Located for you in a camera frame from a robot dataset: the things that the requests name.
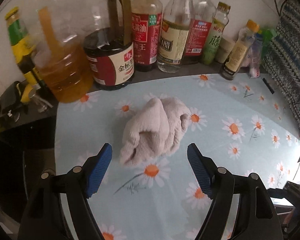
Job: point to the green label yellow cap bottle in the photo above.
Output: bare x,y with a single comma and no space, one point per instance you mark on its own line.
17,35

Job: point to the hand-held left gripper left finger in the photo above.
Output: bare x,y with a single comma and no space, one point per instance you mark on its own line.
100,170

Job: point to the small white packet red label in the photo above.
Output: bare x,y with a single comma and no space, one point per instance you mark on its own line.
254,72

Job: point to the daisy print tablecloth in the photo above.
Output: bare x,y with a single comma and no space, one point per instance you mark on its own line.
215,155

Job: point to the patterned woven cloth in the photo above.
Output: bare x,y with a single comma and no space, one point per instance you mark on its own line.
290,67

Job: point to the white plastic bag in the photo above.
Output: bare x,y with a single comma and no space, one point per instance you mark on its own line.
255,55

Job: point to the black marker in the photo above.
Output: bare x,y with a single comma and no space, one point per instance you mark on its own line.
268,85

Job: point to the small jar beige lid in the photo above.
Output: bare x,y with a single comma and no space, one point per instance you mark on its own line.
226,48

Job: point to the green plastic bag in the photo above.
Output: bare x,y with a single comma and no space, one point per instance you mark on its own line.
268,36

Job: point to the red label soy sauce bottle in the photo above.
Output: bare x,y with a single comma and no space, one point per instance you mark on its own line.
146,35

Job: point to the large clear oil jug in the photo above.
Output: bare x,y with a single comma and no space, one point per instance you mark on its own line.
65,75

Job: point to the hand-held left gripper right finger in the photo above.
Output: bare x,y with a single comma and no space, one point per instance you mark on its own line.
198,170

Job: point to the clear bottle red label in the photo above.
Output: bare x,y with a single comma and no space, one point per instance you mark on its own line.
200,37

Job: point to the white towel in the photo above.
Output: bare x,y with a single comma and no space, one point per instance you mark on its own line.
152,130

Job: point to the green label oil bottle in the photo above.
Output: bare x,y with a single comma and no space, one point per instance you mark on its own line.
212,45

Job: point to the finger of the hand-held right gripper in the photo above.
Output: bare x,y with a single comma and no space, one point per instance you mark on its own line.
280,193

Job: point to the slim bottle beige label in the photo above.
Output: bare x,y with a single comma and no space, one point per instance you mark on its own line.
236,55

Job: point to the clear vinegar bottle beige label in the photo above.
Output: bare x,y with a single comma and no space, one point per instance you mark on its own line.
172,42

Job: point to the black appliance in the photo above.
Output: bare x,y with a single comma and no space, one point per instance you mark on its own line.
12,100

